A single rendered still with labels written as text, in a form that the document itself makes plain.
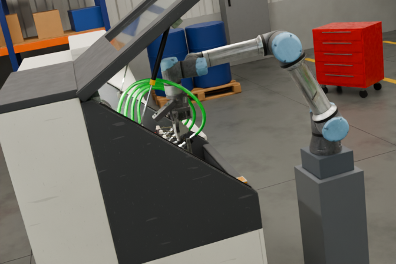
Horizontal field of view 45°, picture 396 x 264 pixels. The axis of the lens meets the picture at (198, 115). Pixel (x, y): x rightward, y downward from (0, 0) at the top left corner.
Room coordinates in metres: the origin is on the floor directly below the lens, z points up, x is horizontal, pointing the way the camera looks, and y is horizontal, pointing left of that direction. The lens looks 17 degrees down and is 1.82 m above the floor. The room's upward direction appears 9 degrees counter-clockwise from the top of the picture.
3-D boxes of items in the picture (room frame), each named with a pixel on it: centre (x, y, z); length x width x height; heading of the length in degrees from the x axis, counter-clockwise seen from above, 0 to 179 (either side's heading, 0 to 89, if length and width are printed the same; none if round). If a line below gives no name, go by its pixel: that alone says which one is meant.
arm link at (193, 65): (2.03, -0.02, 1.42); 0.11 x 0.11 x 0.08; 0
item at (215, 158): (2.05, -0.08, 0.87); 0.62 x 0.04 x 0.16; 13
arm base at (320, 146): (2.15, -0.58, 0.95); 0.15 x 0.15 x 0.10
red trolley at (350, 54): (5.95, -1.98, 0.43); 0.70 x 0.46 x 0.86; 39
